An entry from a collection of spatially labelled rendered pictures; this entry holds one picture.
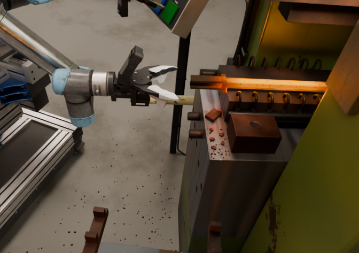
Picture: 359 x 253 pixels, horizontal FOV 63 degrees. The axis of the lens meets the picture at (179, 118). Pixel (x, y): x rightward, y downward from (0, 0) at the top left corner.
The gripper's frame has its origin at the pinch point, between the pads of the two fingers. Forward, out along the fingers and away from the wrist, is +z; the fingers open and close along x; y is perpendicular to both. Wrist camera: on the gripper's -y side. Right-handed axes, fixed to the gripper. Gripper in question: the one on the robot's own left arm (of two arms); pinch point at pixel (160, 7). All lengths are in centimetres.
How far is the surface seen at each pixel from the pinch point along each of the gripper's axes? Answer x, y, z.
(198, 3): -7.0, 8.8, 9.5
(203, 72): -32.9, -7.0, 5.9
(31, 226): -7, -126, -11
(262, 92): -54, 1, 9
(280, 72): -46, 7, 22
